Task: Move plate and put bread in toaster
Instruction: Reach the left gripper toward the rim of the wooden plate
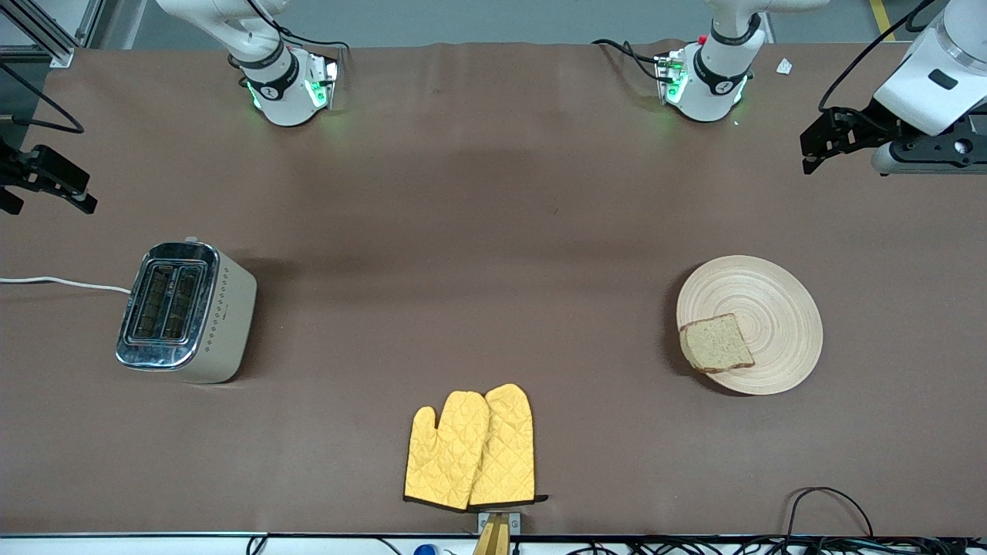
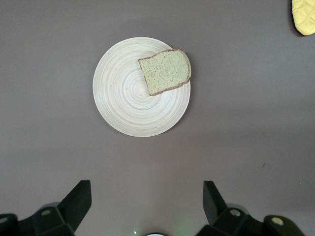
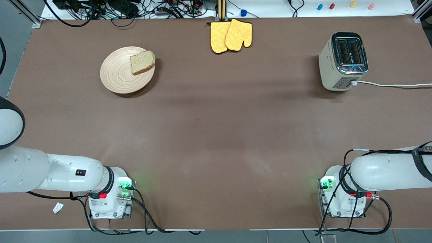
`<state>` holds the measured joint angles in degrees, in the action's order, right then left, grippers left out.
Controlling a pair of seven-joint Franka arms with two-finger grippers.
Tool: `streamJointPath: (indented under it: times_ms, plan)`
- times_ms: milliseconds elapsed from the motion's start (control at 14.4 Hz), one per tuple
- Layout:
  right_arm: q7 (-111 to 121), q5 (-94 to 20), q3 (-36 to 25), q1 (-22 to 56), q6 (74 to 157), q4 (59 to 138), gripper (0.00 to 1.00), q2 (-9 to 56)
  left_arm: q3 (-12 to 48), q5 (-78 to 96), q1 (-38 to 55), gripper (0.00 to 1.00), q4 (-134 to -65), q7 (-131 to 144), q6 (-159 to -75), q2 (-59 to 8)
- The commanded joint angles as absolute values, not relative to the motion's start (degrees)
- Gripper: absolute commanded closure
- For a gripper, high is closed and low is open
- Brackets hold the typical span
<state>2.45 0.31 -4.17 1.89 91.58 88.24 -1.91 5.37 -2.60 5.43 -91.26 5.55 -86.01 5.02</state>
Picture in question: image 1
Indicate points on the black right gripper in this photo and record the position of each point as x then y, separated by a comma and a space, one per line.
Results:
17, 168

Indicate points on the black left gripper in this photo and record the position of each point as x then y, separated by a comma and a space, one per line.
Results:
870, 123

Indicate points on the round pale wooden plate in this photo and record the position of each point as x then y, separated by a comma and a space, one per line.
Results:
763, 308

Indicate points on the brown bread slice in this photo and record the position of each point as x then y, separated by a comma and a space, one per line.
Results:
717, 344

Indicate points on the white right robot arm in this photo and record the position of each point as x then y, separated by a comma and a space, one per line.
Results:
281, 96

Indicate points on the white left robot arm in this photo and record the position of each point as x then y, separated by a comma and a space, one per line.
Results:
713, 85

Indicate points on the cream and chrome toaster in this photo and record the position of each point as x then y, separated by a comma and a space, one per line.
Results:
189, 312

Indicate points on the small white paper scrap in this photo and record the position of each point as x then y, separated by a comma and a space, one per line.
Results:
784, 66

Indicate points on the yellow quilted oven mitt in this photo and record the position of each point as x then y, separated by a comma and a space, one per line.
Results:
443, 455
505, 447

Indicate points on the blue round object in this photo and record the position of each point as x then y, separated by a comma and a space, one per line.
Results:
425, 550

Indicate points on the aluminium frame profile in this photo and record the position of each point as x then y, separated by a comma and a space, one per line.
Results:
46, 35

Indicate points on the small metal bracket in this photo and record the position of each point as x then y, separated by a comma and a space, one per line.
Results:
515, 524

